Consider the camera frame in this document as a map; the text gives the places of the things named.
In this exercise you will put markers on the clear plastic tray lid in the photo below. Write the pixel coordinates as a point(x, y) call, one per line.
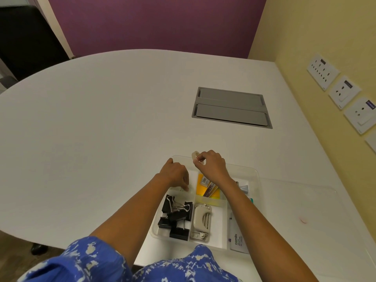
point(311, 214)

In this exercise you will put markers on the black office chair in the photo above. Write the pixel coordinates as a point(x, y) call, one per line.
point(28, 41)

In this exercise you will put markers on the white wall socket plate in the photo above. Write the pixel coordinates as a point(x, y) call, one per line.
point(362, 115)
point(344, 92)
point(323, 71)
point(371, 142)

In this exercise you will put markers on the blue white patterned garment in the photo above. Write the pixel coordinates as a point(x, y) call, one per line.
point(88, 264)

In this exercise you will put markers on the person's left forearm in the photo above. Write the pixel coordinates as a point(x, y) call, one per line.
point(132, 220)

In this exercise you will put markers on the person's right forearm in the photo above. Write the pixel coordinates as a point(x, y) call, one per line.
point(258, 232)

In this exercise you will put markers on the beige stapler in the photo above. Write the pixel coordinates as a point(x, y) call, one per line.
point(201, 220)

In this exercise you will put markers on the small staple box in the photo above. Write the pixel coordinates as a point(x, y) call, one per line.
point(204, 181)

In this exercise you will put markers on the person's right thumb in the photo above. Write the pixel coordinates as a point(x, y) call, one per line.
point(201, 162)

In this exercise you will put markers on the person's left hand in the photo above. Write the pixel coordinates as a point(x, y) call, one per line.
point(174, 174)

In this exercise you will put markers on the black binder clip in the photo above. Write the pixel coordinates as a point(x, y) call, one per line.
point(165, 223)
point(169, 204)
point(182, 212)
point(179, 234)

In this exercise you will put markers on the striped staple box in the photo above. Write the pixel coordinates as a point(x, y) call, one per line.
point(211, 190)

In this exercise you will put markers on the person's right hand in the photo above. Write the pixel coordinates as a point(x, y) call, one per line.
point(214, 167)

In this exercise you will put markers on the clear plastic organizer tray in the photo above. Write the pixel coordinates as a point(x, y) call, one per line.
point(219, 208)

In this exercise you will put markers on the clear tape roll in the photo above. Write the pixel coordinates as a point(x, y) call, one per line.
point(195, 156)

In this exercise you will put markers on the white box purple print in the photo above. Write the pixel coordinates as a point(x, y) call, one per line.
point(238, 240)

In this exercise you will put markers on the person's left fingers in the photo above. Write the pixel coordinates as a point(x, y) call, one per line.
point(185, 185)

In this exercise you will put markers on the black chair caster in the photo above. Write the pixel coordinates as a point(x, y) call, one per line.
point(38, 249)

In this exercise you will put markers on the yellow sticky note pad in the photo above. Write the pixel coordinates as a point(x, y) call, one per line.
point(200, 192)

